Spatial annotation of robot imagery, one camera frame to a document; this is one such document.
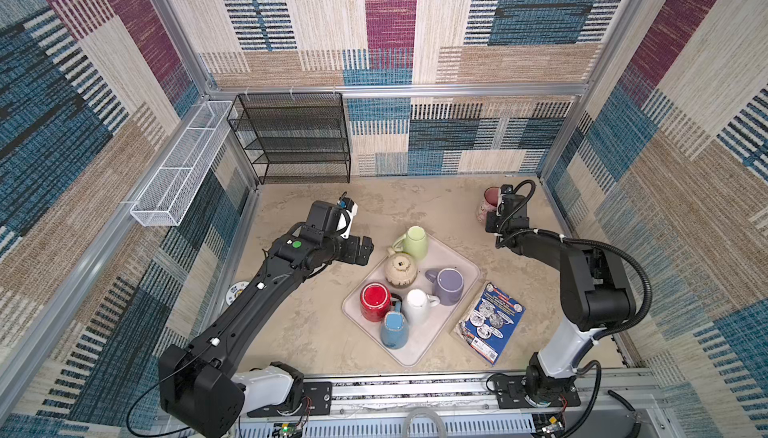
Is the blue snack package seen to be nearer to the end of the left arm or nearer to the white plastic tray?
the white plastic tray

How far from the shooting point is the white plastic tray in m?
0.81

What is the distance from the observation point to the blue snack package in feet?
2.65
